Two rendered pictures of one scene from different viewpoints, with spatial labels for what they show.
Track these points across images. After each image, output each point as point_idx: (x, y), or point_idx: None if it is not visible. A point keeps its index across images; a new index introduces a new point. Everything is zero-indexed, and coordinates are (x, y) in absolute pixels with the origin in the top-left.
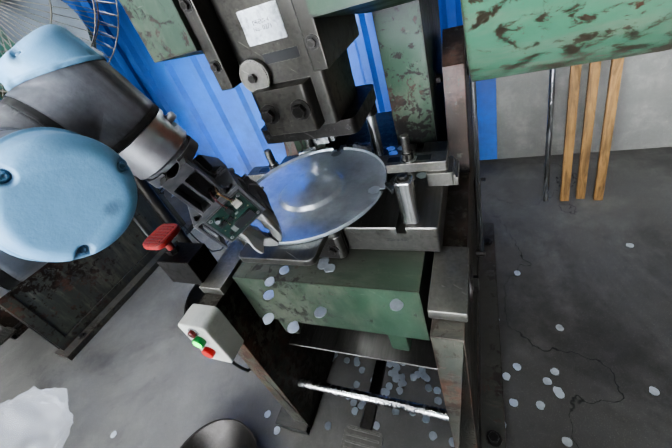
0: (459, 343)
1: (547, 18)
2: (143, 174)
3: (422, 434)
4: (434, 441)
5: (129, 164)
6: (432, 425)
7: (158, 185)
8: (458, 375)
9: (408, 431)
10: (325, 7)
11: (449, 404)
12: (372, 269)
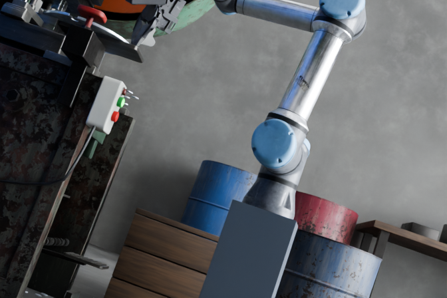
0: (134, 122)
1: (176, 17)
2: None
3: (35, 296)
4: (42, 297)
5: None
6: (30, 293)
7: None
8: (123, 149)
9: (32, 297)
10: None
11: (108, 183)
12: None
